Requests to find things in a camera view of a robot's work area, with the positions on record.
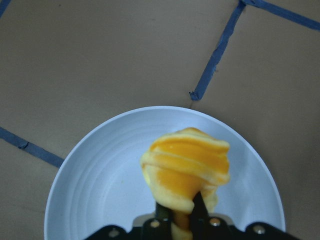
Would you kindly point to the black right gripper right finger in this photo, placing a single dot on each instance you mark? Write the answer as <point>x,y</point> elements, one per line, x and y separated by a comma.
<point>198,217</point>

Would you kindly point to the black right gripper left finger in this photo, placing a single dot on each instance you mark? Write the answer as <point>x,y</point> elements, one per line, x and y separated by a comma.
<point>163,213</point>

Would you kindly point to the yellow orange striped bread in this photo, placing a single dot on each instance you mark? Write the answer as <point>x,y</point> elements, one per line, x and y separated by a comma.
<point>179,165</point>

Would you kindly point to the light blue plate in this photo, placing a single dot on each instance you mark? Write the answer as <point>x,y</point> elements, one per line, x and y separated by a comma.
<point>101,182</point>

